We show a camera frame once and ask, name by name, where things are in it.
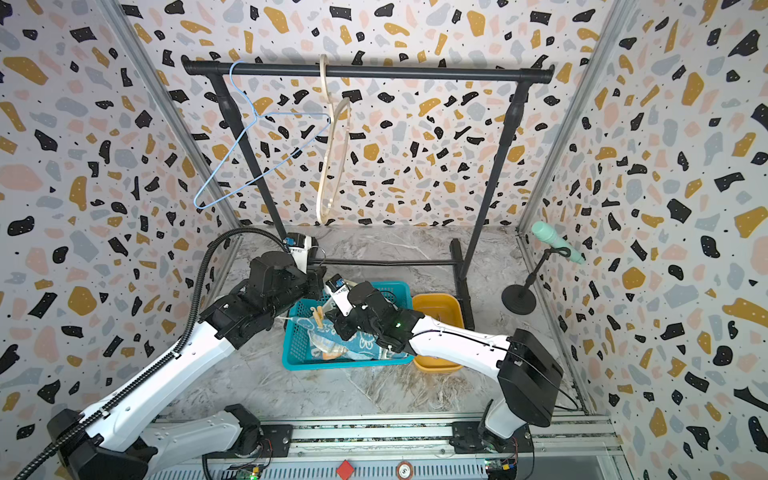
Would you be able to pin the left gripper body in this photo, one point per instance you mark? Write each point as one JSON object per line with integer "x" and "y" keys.
{"x": 310, "y": 287}

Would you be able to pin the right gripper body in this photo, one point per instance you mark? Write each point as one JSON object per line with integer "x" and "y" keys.
{"x": 349, "y": 326}

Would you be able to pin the large wooden hanger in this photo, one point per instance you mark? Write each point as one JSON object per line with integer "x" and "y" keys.
{"x": 300, "y": 313}

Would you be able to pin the orange clothespin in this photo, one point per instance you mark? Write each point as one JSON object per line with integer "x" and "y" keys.
{"x": 318, "y": 316}

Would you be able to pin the teal jellyfish pattern towel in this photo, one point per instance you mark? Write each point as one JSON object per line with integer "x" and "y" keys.
{"x": 361, "y": 347}

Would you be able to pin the light blue wire hanger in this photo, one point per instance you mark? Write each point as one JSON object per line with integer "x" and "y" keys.
{"x": 241, "y": 115}

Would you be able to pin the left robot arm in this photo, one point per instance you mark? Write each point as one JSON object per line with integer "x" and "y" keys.
{"x": 115, "y": 438}

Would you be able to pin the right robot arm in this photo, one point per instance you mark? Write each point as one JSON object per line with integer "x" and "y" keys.
{"x": 529, "y": 377}

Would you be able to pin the teal plastic basket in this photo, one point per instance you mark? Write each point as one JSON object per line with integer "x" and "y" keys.
{"x": 298, "y": 354}

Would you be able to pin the yellow plastic bin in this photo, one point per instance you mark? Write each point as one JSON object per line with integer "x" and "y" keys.
{"x": 446, "y": 309}

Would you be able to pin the black clothes rack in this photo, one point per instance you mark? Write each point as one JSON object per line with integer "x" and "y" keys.
{"x": 461, "y": 258}

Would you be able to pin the black microphone stand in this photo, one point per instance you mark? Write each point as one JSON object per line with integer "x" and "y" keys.
{"x": 519, "y": 298}

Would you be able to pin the red diamond sticker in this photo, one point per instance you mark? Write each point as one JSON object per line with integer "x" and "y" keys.
{"x": 345, "y": 470}

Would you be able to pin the round red white sticker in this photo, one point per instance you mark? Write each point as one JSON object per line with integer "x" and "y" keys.
{"x": 404, "y": 471}

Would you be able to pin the mint green microphone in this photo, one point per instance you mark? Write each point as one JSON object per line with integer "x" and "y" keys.
{"x": 547, "y": 234}

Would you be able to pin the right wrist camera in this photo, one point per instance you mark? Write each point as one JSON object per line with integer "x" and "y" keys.
{"x": 338, "y": 290}

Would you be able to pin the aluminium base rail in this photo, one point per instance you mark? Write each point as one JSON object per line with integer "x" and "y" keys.
{"x": 437, "y": 445}

